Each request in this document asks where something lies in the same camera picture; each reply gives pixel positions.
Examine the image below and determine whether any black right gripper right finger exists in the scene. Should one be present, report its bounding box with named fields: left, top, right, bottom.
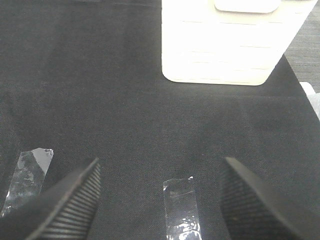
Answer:
left=219, top=157, right=320, bottom=240

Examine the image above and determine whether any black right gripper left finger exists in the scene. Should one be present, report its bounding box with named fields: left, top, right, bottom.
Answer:
left=0, top=158, right=102, bottom=240

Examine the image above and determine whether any clear tape strip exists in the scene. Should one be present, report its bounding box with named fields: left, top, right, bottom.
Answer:
left=0, top=148, right=54, bottom=217
left=163, top=176, right=202, bottom=240

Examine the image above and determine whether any black table cloth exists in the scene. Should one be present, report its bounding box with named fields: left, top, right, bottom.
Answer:
left=0, top=0, right=320, bottom=240

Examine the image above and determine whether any white plastic basket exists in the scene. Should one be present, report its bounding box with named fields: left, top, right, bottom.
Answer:
left=161, top=0, right=316, bottom=86

